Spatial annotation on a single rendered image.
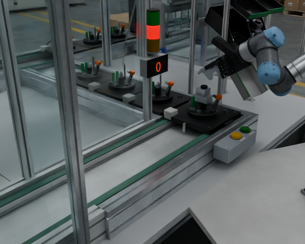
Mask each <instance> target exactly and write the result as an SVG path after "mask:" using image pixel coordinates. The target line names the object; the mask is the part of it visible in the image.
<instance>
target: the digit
mask: <svg viewBox="0 0 305 244"><path fill-rule="evenodd" d="M161 72H162V58H159V59H156V60H154V75H156V74H158V73H161Z"/></svg>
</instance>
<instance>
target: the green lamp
mask: <svg viewBox="0 0 305 244"><path fill-rule="evenodd" d="M146 22H147V25H148V26H158V25H160V11H159V12H147V11H146Z"/></svg>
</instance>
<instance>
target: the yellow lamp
mask: <svg viewBox="0 0 305 244"><path fill-rule="evenodd" d="M159 51H160V38H159V39H147V52H152V53H154V52H159Z"/></svg>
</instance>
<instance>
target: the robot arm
mask: <svg viewBox="0 0 305 244"><path fill-rule="evenodd" d="M284 42H285V37H284V34H283V32H282V31H281V30H280V29H279V28H278V27H271V28H269V29H267V30H264V31H263V32H261V33H259V34H258V35H256V36H254V37H252V38H251V39H249V40H247V41H245V42H243V43H242V44H240V45H239V46H237V47H236V48H235V47H233V46H232V45H231V44H229V43H228V42H227V41H225V40H224V39H223V38H222V37H220V36H216V37H214V38H213V39H212V41H211V43H212V44H213V45H214V46H216V47H217V48H219V49H220V50H221V51H222V52H224V53H225V55H223V56H221V57H219V58H217V59H216V60H215V61H213V62H211V63H210V64H208V65H206V66H204V67H203V68H201V69H200V70H199V72H198V75H199V74H200V73H203V74H204V75H205V76H206V77H207V78H208V79H209V80H212V79H213V74H214V72H217V73H218V74H219V75H220V76H221V77H222V79H224V78H226V77H228V76H230V75H232V74H234V73H236V72H238V71H240V70H242V69H244V68H246V67H248V66H250V65H252V64H251V61H253V60H255V59H256V61H257V76H258V81H259V82H260V83H263V84H264V85H268V87H269V89H270V90H271V91H272V92H273V93H274V94H275V95H277V96H285V95H287V94H289V92H290V91H291V89H292V85H293V84H295V83H296V82H298V81H300V80H301V79H303V78H304V77H305V53H303V54H302V55H300V56H299V57H297V58H295V59H294V60H292V61H291V62H289V63H288V64H286V65H285V66H284V67H282V66H281V65H280V63H279V56H278V48H279V47H281V46H282V45H283V44H284ZM224 75H225V76H226V77H224Z"/></svg>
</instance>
